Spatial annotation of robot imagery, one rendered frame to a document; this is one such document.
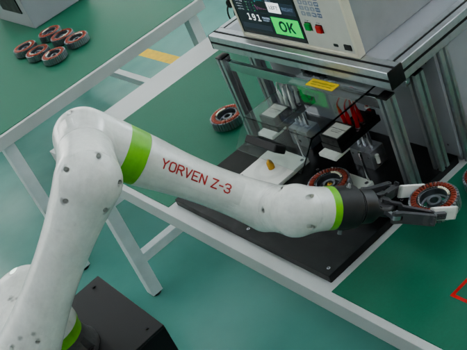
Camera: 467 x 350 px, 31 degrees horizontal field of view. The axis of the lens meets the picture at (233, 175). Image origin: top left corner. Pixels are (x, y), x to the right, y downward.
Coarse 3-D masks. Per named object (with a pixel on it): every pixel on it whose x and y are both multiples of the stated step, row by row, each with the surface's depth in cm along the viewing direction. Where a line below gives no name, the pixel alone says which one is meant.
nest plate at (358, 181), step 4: (352, 176) 212; (356, 176) 212; (352, 180) 211; (356, 180) 211; (360, 180) 210; (364, 180) 209; (356, 184) 209; (360, 184) 209; (364, 184) 208; (368, 184) 207; (372, 184) 208
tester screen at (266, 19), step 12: (240, 0) 213; (252, 0) 209; (264, 0) 204; (276, 0) 201; (288, 0) 197; (240, 12) 217; (252, 12) 212; (264, 12) 208; (264, 24) 212; (288, 36) 206
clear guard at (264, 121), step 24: (312, 72) 203; (288, 96) 199; (312, 96) 194; (336, 96) 190; (360, 96) 187; (264, 120) 194; (288, 120) 190; (312, 120) 186; (240, 144) 198; (288, 144) 186; (288, 168) 185
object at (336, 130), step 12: (372, 120) 208; (324, 132) 208; (336, 132) 205; (348, 132) 204; (360, 132) 206; (324, 144) 208; (336, 144) 204; (348, 144) 205; (372, 144) 212; (324, 156) 208; (336, 156) 204
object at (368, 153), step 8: (352, 144) 216; (360, 144) 215; (368, 144) 214; (376, 144) 212; (352, 152) 216; (368, 152) 211; (376, 152) 211; (384, 152) 213; (360, 160) 216; (368, 160) 212; (384, 160) 214; (376, 168) 213
